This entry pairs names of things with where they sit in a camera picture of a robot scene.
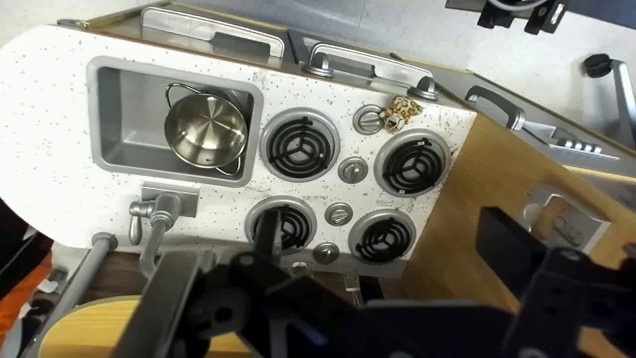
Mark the grey stove knob upper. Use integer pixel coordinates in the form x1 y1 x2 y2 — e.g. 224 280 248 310
352 103 383 135

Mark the grey toy faucet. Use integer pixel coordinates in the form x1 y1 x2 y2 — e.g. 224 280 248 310
129 183 198 278

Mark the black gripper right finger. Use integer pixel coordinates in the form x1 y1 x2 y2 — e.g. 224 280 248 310
475 206 636 358

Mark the black coil burner bottom-right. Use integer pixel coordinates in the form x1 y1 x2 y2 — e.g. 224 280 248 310
348 208 415 264

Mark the grey stove knob middle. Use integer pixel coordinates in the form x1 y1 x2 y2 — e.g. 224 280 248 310
338 157 367 183

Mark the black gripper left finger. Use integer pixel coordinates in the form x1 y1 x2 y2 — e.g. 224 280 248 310
111 250 214 358

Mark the speckled white toy kitchen counter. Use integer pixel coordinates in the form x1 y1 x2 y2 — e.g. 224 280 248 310
0 25 475 258

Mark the black coil burner bottom-left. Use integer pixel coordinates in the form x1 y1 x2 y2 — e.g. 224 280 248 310
244 195 316 250

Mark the black coil burner top-right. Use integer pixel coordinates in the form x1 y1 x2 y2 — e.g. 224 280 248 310
373 129 451 196

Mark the black coil burner top-left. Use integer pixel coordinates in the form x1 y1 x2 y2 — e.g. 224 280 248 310
258 107 340 183

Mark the small spotted toy cheetah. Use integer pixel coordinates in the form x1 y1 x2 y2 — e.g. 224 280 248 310
379 95 421 131

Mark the grey stove knob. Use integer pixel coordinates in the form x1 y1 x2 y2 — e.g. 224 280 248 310
324 200 354 226
338 157 367 183
312 242 340 264
352 103 383 135

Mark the small steel pot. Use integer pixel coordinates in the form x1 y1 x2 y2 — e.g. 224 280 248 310
163 81 248 177

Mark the grey toy sink basin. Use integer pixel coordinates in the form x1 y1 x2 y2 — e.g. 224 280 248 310
87 57 264 187

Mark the grey stove knob bottom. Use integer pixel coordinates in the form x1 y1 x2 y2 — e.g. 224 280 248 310
312 242 340 264

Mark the grey stove knob lower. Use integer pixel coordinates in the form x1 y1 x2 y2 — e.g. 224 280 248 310
324 200 354 226

